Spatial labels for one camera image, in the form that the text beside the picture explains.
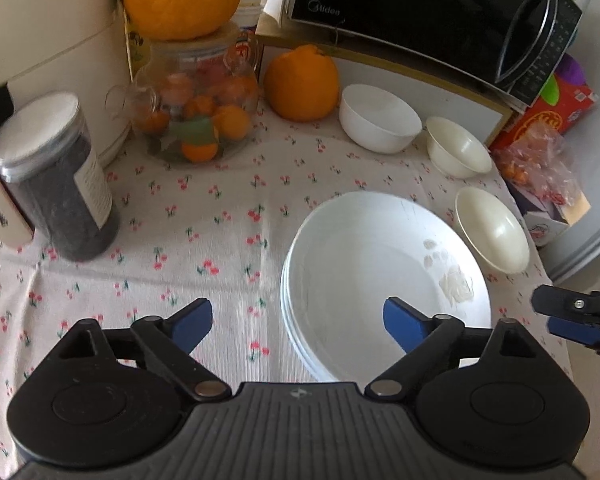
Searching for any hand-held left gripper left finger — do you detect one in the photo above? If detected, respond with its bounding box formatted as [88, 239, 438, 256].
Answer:
[57, 297, 231, 403]

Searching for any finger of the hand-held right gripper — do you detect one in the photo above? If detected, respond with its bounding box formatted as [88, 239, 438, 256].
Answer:
[547, 316, 600, 357]
[531, 283, 600, 319]

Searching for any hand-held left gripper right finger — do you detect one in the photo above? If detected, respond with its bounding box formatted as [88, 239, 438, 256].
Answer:
[364, 296, 548, 403]

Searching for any white plate with flower print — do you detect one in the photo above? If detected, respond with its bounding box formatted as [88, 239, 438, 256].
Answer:
[282, 190, 492, 383]

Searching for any cream bowl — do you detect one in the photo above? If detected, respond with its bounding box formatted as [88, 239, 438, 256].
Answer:
[426, 116, 493, 179]
[455, 187, 531, 275]

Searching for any white bowl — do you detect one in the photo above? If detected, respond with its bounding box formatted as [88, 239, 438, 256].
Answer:
[339, 84, 424, 155]

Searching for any white cardboard box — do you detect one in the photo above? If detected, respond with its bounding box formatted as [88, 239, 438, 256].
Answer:
[505, 180, 593, 248]

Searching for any cherry print tablecloth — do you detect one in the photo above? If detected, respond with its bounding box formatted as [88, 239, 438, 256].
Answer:
[0, 95, 573, 480]

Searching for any plastic bag of oranges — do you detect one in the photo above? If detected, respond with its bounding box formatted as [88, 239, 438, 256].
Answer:
[495, 122, 578, 206]

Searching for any dark jar with silver lid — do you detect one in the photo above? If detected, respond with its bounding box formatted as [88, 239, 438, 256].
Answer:
[0, 91, 122, 262]

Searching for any red cardboard box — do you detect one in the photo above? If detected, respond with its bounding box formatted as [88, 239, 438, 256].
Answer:
[490, 72, 598, 151]

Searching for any pile of small tangerines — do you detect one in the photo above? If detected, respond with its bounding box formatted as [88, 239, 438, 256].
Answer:
[140, 72, 258, 163]

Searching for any green plastic toy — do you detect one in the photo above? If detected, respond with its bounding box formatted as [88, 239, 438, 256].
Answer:
[537, 74, 563, 108]

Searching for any white printed box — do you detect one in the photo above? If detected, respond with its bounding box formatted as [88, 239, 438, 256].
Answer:
[0, 125, 35, 248]

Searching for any purple toy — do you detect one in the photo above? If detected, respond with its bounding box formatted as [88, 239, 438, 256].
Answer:
[560, 52, 588, 86]

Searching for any white wooden stand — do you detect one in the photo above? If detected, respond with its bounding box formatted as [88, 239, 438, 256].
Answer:
[255, 12, 513, 148]

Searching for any glass jar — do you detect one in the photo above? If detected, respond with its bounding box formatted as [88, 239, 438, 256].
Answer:
[105, 22, 261, 165]

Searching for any yellow printed packet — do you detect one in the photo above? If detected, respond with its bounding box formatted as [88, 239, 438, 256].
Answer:
[124, 12, 153, 81]

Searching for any black microwave oven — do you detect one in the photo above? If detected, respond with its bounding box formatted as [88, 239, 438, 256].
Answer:
[282, 0, 583, 108]

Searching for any white kitchen appliance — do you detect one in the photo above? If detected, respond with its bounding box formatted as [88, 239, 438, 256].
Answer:
[0, 0, 131, 161]

